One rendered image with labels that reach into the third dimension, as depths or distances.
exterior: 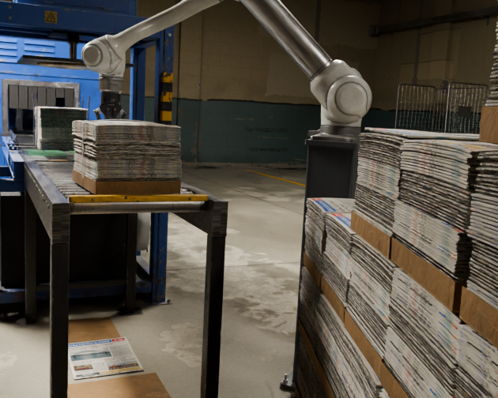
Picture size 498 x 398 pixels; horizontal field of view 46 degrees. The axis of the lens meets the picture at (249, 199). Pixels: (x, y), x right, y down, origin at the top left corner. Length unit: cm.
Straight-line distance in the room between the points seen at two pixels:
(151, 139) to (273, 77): 989
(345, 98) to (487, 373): 137
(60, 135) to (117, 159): 197
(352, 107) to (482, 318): 133
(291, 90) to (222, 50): 162
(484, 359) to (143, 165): 139
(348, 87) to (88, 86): 376
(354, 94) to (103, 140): 83
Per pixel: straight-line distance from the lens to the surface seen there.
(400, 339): 107
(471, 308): 81
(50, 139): 388
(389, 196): 114
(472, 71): 1088
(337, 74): 206
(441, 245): 89
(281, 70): 1188
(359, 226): 131
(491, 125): 78
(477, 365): 81
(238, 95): 1148
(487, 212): 76
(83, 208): 189
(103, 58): 216
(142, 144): 195
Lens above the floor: 109
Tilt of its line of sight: 8 degrees down
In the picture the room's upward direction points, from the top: 3 degrees clockwise
